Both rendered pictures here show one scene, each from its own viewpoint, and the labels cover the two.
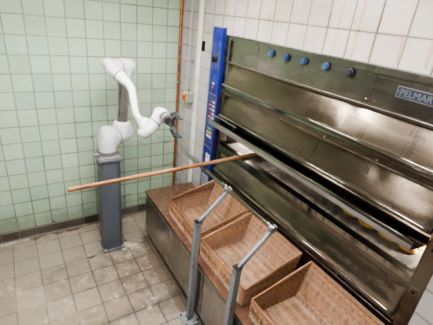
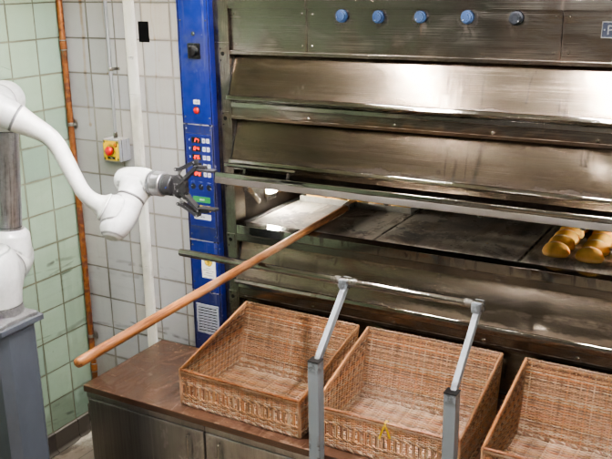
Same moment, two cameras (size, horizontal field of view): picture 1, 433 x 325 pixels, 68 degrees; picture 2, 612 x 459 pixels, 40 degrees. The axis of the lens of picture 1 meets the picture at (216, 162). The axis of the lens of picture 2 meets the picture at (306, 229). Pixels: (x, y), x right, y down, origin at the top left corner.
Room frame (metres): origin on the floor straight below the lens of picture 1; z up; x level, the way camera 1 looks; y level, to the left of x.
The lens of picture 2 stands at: (-0.48, 1.26, 2.19)
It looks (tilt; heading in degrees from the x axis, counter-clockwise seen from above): 17 degrees down; 334
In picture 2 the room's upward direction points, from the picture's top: 1 degrees counter-clockwise
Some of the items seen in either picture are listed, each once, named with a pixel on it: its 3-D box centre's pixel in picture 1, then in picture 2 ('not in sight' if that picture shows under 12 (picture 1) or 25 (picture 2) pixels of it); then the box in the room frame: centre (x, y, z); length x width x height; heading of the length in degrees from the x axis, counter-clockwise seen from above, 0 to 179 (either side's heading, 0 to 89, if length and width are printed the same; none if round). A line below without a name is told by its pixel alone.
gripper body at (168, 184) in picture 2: (170, 120); (176, 186); (2.32, 0.38, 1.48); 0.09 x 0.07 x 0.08; 35
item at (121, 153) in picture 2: (187, 97); (116, 148); (3.21, 0.36, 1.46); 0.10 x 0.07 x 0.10; 34
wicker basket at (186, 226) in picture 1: (207, 211); (270, 363); (2.32, 0.03, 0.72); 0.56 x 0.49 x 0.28; 33
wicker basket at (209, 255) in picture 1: (247, 253); (408, 396); (1.84, -0.30, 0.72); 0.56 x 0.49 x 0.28; 35
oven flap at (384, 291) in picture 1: (283, 209); (435, 294); (1.99, -0.51, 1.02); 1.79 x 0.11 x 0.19; 34
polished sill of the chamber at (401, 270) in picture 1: (288, 192); (439, 257); (2.00, -0.53, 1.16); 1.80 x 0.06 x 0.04; 34
